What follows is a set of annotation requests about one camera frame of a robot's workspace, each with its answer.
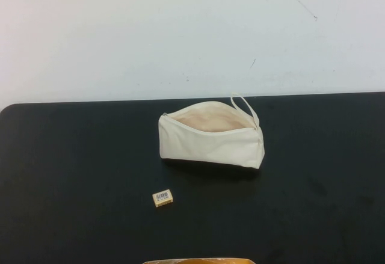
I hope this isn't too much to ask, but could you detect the small cream eraser with barcode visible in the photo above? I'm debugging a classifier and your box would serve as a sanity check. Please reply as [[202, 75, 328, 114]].
[[152, 188, 174, 207]]

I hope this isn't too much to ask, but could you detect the yellow cardboard box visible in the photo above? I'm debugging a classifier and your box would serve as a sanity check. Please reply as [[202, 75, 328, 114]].
[[141, 257, 253, 264]]

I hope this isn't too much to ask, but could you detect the cream fabric pencil case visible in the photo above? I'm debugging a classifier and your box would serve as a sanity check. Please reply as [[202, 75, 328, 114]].
[[157, 93, 265, 171]]

